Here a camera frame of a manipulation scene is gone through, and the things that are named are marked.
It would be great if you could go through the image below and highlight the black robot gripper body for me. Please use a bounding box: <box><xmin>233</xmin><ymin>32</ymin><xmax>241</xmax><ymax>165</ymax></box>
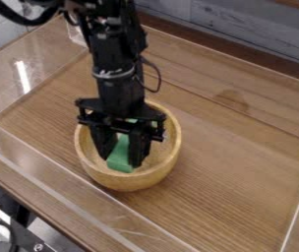
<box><xmin>75</xmin><ymin>80</ymin><xmax>167</xmax><ymax>142</ymax></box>

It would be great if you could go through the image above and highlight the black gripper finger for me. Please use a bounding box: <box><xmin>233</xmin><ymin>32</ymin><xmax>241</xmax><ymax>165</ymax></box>
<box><xmin>128</xmin><ymin>128</ymin><xmax>151</xmax><ymax>168</ymax></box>
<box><xmin>91</xmin><ymin>125</ymin><xmax>118</xmax><ymax>158</ymax></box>

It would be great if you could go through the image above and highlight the green rectangular block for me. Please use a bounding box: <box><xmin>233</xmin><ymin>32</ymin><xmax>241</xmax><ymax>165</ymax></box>
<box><xmin>107</xmin><ymin>133</ymin><xmax>134</xmax><ymax>173</ymax></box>

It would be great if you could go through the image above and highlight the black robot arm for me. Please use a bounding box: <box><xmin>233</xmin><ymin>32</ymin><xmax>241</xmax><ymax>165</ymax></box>
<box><xmin>27</xmin><ymin>0</ymin><xmax>167</xmax><ymax>168</ymax></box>

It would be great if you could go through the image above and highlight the brown wooden bowl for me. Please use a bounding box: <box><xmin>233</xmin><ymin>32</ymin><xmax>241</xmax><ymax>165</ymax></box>
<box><xmin>75</xmin><ymin>100</ymin><xmax>183</xmax><ymax>192</ymax></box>

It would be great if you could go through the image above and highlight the clear acrylic tray wall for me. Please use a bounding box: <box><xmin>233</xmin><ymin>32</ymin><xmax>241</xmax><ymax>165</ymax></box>
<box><xmin>0</xmin><ymin>18</ymin><xmax>299</xmax><ymax>252</ymax></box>

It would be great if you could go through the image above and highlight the black metal table frame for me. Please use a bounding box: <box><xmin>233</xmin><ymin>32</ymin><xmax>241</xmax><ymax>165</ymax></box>
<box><xmin>0</xmin><ymin>187</ymin><xmax>59</xmax><ymax>252</ymax></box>

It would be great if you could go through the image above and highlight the black cable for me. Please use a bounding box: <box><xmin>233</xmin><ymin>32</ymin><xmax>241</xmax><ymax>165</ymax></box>
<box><xmin>0</xmin><ymin>0</ymin><xmax>61</xmax><ymax>27</ymax></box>

